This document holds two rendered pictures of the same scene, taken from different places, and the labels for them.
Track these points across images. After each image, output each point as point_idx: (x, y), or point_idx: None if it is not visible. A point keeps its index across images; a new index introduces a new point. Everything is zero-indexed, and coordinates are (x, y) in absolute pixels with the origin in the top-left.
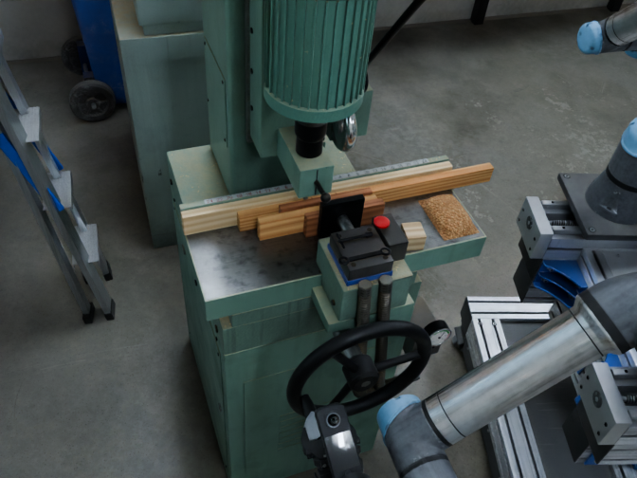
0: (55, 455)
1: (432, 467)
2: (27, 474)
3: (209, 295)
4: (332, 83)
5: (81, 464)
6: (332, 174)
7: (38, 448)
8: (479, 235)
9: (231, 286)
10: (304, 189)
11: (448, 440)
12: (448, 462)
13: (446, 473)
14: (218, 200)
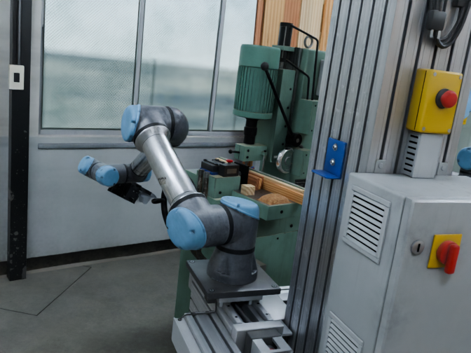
0: (171, 291)
1: (120, 164)
2: (160, 287)
3: (188, 169)
4: (239, 99)
5: (169, 298)
6: (244, 151)
7: (172, 287)
8: (267, 204)
9: (195, 171)
10: (235, 153)
11: (131, 164)
12: (125, 169)
13: (119, 166)
14: None
